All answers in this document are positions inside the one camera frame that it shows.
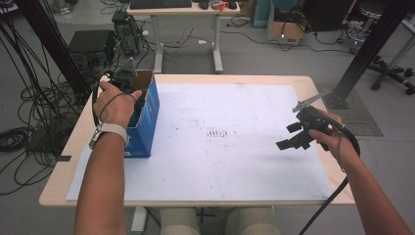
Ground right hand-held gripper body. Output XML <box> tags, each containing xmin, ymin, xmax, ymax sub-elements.
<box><xmin>292</xmin><ymin>92</ymin><xmax>331</xmax><ymax>152</ymax></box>

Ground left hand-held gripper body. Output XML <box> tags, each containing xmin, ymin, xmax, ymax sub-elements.
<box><xmin>109</xmin><ymin>58</ymin><xmax>139</xmax><ymax>96</ymax></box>

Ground blue cardboard box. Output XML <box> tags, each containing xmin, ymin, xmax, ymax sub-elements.
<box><xmin>122</xmin><ymin>69</ymin><xmax>161</xmax><ymax>160</ymax></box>

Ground person's left hand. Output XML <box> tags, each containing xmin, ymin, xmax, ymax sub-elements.
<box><xmin>92</xmin><ymin>80</ymin><xmax>143</xmax><ymax>128</ymax></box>

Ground person's right hand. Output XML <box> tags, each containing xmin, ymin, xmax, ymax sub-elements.
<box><xmin>307</xmin><ymin>109</ymin><xmax>359</xmax><ymax>168</ymax></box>

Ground black computer tower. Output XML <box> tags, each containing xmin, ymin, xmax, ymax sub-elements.
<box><xmin>112</xmin><ymin>11</ymin><xmax>145</xmax><ymax>57</ymax></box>

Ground dark grey floor mat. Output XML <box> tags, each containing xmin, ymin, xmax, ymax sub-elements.
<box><xmin>314</xmin><ymin>82</ymin><xmax>385</xmax><ymax>137</ymax></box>

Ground black equipment case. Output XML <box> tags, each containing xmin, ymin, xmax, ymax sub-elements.
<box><xmin>68</xmin><ymin>29</ymin><xmax>116</xmax><ymax>67</ymax></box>

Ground black keyboard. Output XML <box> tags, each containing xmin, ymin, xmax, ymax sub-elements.
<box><xmin>129</xmin><ymin>0</ymin><xmax>193</xmax><ymax>10</ymax></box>

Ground wooden desk with white legs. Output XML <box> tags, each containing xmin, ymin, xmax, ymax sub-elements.
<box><xmin>126</xmin><ymin>1</ymin><xmax>241</xmax><ymax>74</ymax></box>

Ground white paper sheet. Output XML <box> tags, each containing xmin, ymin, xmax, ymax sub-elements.
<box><xmin>66</xmin><ymin>82</ymin><xmax>334</xmax><ymax>202</ymax></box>

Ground brown cardboard box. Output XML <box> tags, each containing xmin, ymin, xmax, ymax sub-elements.
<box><xmin>267</xmin><ymin>9</ymin><xmax>307</xmax><ymax>45</ymax></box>

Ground black office chair base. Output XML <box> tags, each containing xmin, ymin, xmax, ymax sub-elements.
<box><xmin>368</xmin><ymin>55</ymin><xmax>415</xmax><ymax>96</ymax></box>

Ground white table leg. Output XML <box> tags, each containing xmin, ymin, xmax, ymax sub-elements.
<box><xmin>130</xmin><ymin>206</ymin><xmax>150</xmax><ymax>233</ymax></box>

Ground teal box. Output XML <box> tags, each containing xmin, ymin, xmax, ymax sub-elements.
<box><xmin>253</xmin><ymin>0</ymin><xmax>272</xmax><ymax>28</ymax></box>

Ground orange small item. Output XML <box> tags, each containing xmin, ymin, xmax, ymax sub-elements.
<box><xmin>209</xmin><ymin>0</ymin><xmax>229</xmax><ymax>12</ymax></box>

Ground person's beige trousers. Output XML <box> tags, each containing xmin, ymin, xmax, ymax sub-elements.
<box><xmin>160</xmin><ymin>207</ymin><xmax>281</xmax><ymax>235</ymax></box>

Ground round stool on wheels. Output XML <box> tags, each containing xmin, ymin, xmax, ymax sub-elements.
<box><xmin>337</xmin><ymin>0</ymin><xmax>390</xmax><ymax>55</ymax></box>

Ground wristwatch with beige strap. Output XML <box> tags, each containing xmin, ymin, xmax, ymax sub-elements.
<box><xmin>88</xmin><ymin>121</ymin><xmax>130</xmax><ymax>150</ymax></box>

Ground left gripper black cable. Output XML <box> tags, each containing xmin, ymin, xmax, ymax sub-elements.
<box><xmin>91</xmin><ymin>71</ymin><xmax>114</xmax><ymax>127</ymax></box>

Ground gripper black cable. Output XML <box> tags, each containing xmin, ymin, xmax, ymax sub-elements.
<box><xmin>91</xmin><ymin>71</ymin><xmax>114</xmax><ymax>127</ymax></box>
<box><xmin>324</xmin><ymin>117</ymin><xmax>361</xmax><ymax>235</ymax></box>

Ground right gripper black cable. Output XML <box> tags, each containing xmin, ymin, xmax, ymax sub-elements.
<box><xmin>324</xmin><ymin>117</ymin><xmax>361</xmax><ymax>235</ymax></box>

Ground black metal post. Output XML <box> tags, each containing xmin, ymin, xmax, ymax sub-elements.
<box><xmin>14</xmin><ymin>0</ymin><xmax>92</xmax><ymax>99</ymax></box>
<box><xmin>322</xmin><ymin>0</ymin><xmax>415</xmax><ymax>111</ymax></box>

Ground bundle of black floor cables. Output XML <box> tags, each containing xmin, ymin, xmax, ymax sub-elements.
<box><xmin>0</xmin><ymin>19</ymin><xmax>89</xmax><ymax>197</ymax></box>

